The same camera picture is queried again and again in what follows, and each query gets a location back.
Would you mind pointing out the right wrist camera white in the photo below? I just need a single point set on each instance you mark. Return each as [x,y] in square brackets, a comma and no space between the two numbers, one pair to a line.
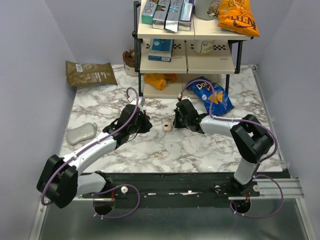
[181,97]

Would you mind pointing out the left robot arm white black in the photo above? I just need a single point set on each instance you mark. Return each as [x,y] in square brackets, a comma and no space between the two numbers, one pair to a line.
[85,157]

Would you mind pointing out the brown coffee bag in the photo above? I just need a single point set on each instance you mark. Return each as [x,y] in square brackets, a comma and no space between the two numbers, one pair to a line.
[81,75]

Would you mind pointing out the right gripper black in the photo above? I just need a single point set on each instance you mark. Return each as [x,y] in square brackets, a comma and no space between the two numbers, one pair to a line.
[175,123]

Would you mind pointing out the white cup brown contents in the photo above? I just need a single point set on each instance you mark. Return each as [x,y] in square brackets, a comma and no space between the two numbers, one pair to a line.
[128,57]

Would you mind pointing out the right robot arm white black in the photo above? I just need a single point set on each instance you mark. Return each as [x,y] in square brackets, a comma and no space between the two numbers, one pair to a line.
[252,139]

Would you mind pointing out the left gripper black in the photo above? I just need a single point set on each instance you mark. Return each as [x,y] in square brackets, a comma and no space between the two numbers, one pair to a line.
[147,125]

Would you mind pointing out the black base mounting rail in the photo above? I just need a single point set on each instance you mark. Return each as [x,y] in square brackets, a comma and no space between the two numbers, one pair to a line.
[150,190]

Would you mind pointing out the aluminium frame rail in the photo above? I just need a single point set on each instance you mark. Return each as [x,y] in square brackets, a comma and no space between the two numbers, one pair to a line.
[264,188]

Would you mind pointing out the teal toothpaste box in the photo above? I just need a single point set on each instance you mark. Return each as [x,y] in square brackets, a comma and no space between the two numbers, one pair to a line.
[149,11]

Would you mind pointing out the white green cup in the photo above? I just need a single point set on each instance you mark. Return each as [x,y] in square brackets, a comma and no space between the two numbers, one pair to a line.
[203,47]

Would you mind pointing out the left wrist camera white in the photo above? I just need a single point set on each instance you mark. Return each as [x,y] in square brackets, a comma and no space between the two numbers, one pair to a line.
[140,101]

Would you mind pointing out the small orange snack bag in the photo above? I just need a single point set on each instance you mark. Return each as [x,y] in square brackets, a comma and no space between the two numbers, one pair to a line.
[160,80]

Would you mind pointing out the blue box middle shelf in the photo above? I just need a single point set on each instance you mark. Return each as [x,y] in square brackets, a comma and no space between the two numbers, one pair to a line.
[160,50]

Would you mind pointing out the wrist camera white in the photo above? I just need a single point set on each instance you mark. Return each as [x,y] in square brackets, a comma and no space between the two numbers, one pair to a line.
[181,97]
[140,101]

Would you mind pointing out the beige shelf rack black frame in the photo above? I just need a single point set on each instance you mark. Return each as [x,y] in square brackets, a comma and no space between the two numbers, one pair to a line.
[224,59]

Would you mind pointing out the white mug with cartoon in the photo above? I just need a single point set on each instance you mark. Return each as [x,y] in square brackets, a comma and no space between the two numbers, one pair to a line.
[206,9]

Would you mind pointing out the beige earbud charging case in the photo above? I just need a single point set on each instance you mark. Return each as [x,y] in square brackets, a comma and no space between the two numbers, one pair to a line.
[167,127]

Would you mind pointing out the blue Doritos chip bag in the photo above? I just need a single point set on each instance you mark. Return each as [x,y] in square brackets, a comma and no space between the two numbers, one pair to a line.
[215,99]

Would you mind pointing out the blue white toothpaste box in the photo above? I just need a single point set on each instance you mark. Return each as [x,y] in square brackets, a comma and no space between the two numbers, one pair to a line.
[185,19]

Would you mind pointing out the silver toothpaste box left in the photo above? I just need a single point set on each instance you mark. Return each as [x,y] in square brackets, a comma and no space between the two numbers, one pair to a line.
[160,15]

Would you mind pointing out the orange chip bag top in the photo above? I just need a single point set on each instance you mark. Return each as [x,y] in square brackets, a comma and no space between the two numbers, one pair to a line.
[236,16]

